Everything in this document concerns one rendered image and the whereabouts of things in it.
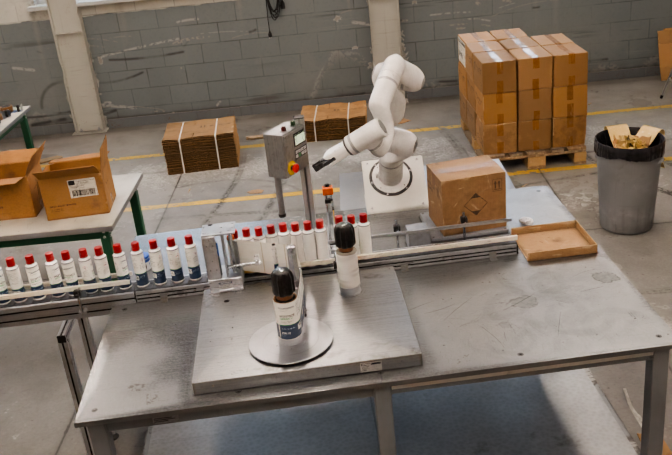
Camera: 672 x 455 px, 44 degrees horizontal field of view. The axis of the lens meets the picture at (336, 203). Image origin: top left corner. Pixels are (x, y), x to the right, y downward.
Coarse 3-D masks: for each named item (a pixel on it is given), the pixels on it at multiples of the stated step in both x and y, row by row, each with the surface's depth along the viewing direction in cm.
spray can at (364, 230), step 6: (360, 216) 352; (366, 216) 352; (360, 222) 353; (366, 222) 353; (360, 228) 353; (366, 228) 352; (360, 234) 354; (366, 234) 354; (360, 240) 356; (366, 240) 355; (360, 246) 357; (366, 246) 356; (366, 252) 357
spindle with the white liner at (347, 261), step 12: (336, 228) 321; (348, 228) 320; (336, 240) 323; (348, 240) 322; (336, 252) 326; (348, 252) 324; (348, 264) 325; (348, 276) 327; (348, 288) 329; (360, 288) 334
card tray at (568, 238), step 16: (544, 224) 376; (560, 224) 376; (576, 224) 376; (528, 240) 370; (544, 240) 369; (560, 240) 367; (576, 240) 366; (592, 240) 357; (528, 256) 352; (544, 256) 353; (560, 256) 353
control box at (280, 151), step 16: (288, 128) 343; (304, 128) 348; (272, 144) 339; (288, 144) 339; (304, 144) 349; (272, 160) 342; (288, 160) 340; (304, 160) 351; (272, 176) 346; (288, 176) 342
